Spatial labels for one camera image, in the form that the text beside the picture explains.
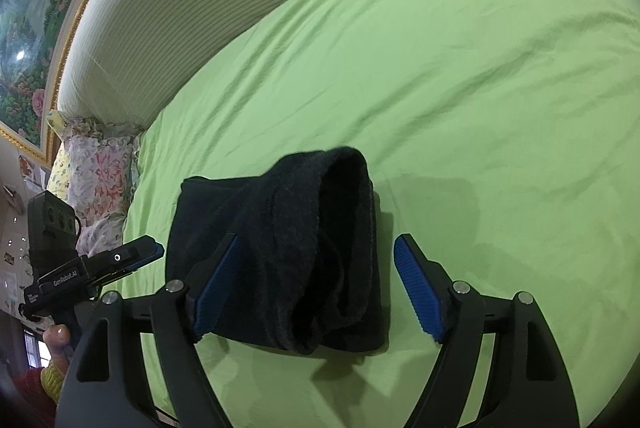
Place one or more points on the yellow floral pillow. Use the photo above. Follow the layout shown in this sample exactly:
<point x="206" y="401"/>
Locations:
<point x="59" y="158"/>

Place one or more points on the gold framed landscape painting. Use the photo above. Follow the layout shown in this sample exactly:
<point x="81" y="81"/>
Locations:
<point x="35" y="33"/>

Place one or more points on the green bed sheet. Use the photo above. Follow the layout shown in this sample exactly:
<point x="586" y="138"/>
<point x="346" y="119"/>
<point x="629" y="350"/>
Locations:
<point x="450" y="108"/>

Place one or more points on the floral pink pillow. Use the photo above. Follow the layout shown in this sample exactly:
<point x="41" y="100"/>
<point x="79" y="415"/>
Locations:
<point x="100" y="178"/>

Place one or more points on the black pants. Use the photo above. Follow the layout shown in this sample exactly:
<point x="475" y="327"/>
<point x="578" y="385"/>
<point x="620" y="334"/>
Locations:
<point x="300" y="248"/>

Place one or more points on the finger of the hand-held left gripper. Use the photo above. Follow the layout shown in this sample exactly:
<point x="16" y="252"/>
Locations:
<point x="117" y="257"/>
<point x="152" y="252"/>

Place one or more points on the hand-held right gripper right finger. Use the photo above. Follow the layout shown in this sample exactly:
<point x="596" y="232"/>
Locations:
<point x="420" y="290"/>

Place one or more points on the person's left forearm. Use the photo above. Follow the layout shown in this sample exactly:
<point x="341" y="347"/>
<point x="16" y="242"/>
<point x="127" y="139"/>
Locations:
<point x="42" y="383"/>

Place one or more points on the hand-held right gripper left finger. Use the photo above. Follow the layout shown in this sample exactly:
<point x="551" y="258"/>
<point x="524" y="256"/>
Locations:
<point x="217" y="290"/>

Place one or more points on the person's left hand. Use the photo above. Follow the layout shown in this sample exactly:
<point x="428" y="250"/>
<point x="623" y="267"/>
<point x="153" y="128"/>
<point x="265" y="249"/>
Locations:
<point x="57" y="343"/>

